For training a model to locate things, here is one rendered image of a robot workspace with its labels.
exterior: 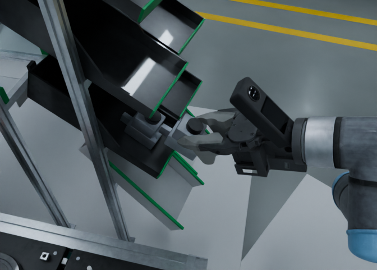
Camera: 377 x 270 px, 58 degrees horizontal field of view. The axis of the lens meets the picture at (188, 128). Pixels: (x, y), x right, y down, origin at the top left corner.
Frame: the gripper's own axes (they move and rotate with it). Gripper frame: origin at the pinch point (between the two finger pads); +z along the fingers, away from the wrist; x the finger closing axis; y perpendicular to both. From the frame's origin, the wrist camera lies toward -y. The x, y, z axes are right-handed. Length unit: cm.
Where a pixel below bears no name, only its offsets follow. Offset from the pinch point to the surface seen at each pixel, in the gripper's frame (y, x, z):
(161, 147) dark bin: 4.9, -0.3, 7.9
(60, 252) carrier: 20.1, -20.0, 32.2
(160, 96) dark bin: -8.8, -2.2, 0.9
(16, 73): 5, 36, 100
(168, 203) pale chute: 22.2, -1.7, 13.4
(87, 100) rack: -13.3, -8.6, 8.8
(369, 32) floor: 138, 290, -9
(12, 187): 19, -7, 65
